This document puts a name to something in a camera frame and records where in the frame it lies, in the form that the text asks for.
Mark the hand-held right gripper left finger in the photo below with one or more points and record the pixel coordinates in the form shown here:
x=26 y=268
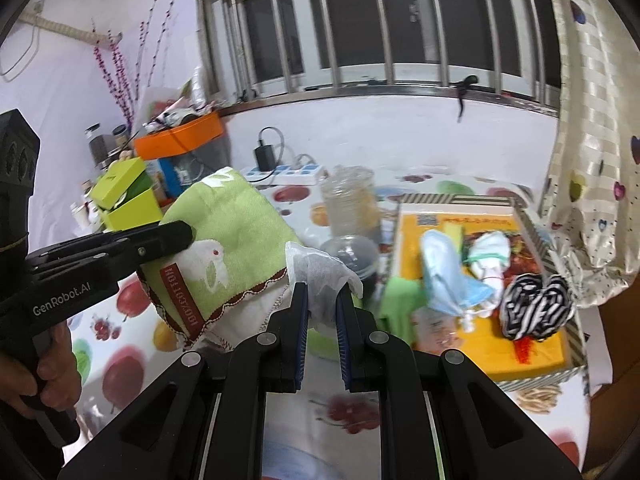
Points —
x=300 y=340

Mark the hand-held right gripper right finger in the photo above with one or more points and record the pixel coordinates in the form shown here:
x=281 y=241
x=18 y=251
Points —
x=342 y=345

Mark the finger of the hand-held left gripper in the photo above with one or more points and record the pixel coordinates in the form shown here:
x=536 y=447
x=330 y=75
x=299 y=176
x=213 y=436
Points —
x=160 y=240

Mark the white nonwoven cloth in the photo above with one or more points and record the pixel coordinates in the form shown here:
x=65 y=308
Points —
x=320 y=280

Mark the green microfiber cloth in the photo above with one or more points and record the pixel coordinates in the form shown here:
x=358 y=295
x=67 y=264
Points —
x=400 y=305

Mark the green rabbit towel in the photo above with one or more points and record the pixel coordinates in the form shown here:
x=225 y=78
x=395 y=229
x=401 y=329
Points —
x=235 y=220

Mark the blue face mask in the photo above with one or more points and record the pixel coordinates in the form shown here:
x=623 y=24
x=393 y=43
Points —
x=440 y=270

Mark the yellow sponge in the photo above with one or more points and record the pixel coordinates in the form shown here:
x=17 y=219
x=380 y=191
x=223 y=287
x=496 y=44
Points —
x=452 y=234

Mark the white glove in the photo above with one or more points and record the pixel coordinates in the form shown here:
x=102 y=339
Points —
x=492 y=255

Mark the black white striped cloth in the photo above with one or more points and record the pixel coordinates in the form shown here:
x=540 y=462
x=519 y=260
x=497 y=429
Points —
x=530 y=305

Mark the yellow box with striped sides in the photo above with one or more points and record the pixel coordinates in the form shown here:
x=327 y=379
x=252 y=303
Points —
x=540 y=360

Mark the person's left hand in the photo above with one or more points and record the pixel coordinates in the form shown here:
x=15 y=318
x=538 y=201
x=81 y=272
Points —
x=55 y=375

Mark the lime green box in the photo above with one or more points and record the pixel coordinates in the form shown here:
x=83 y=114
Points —
x=132 y=212

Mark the blue carton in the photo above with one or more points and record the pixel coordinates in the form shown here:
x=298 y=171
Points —
x=169 y=177

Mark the dark jar with clear lid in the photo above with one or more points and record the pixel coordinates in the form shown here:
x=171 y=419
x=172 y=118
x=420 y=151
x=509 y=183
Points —
x=352 y=252

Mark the clear storage box orange lid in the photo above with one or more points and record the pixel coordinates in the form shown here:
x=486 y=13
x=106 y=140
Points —
x=180 y=140

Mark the glass jar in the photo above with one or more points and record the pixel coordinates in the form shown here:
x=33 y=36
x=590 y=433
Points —
x=94 y=142
x=120 y=139

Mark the pile of packets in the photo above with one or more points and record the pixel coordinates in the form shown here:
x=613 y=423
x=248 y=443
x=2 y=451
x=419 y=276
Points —
x=172 y=117

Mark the black charger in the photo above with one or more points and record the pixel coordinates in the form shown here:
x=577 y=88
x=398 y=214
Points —
x=265 y=157

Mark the white power strip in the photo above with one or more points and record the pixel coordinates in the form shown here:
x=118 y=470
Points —
x=295 y=175

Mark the fruit printed tablecloth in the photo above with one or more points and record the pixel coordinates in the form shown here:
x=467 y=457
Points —
x=550 y=435

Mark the metal window grille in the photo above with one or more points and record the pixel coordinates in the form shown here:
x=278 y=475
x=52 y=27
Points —
x=380 y=90

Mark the wooden cabinet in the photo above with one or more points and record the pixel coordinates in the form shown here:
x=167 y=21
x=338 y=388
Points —
x=615 y=360

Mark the cream curtain with hearts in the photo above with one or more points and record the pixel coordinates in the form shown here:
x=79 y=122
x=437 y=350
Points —
x=590 y=160

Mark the purple blossom wall decal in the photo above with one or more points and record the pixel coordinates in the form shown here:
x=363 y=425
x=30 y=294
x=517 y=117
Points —
x=117 y=75

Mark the wrapped wall pipe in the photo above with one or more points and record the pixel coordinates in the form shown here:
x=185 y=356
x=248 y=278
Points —
x=65 y=29

